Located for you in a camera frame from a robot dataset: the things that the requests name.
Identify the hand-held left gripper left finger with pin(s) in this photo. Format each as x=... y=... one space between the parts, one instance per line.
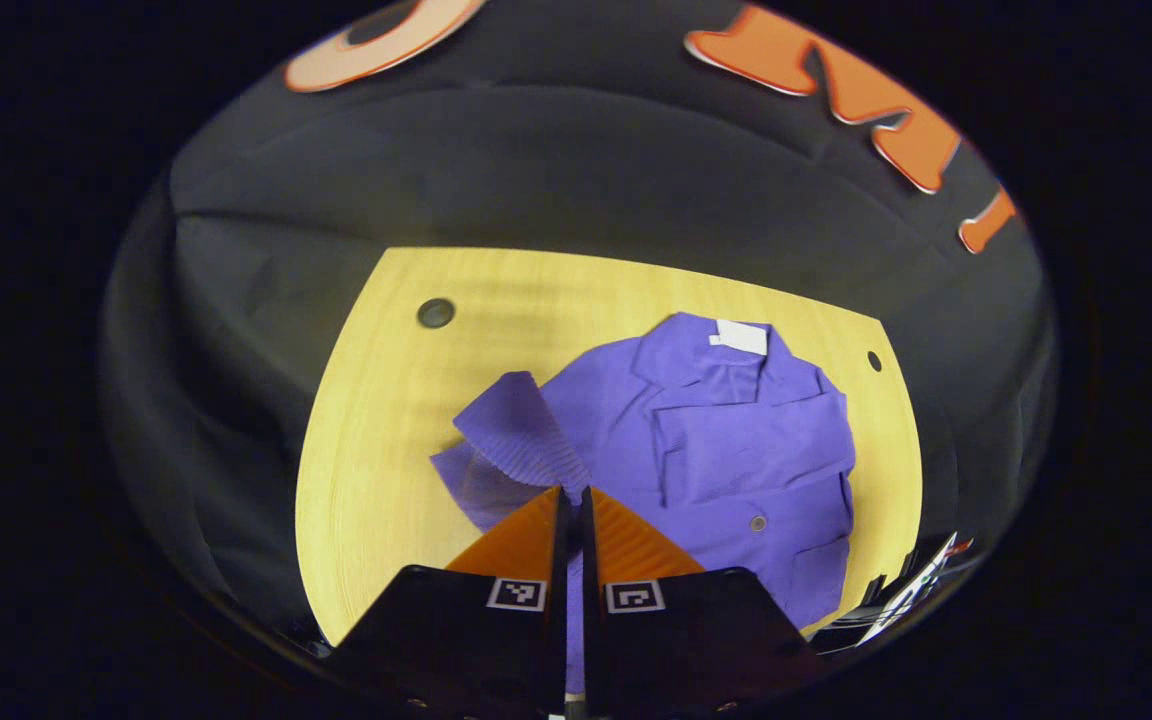
x=558 y=600

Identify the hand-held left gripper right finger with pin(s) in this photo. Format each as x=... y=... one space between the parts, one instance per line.
x=591 y=620

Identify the purple jacket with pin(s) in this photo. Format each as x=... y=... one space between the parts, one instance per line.
x=736 y=450

